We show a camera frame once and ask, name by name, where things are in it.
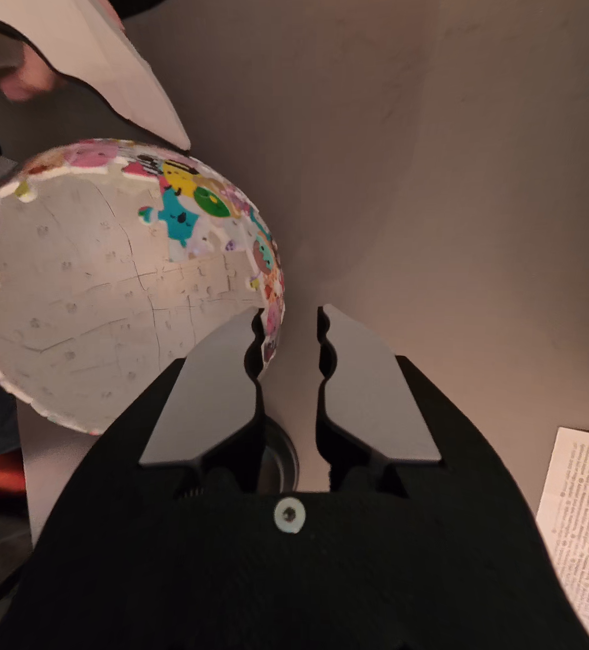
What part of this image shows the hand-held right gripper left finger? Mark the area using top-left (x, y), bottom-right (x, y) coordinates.
top-left (138, 307), bottom-right (267, 498)

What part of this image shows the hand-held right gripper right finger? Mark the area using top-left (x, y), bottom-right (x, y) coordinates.
top-left (315, 303), bottom-right (444, 497)

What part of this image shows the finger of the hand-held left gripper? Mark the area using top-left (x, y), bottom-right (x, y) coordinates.
top-left (0, 0), bottom-right (192, 152)

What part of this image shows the colourful cartoon puzzle ball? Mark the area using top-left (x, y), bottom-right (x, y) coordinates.
top-left (0, 138), bottom-right (286, 436)

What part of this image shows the black round ball stand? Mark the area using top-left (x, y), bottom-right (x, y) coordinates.
top-left (261, 416), bottom-right (301, 493)

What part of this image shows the person's left hand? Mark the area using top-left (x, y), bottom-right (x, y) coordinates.
top-left (0, 46), bottom-right (65, 103)

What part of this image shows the white instruction leaflet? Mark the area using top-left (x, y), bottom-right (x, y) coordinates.
top-left (535, 427), bottom-right (589, 650)

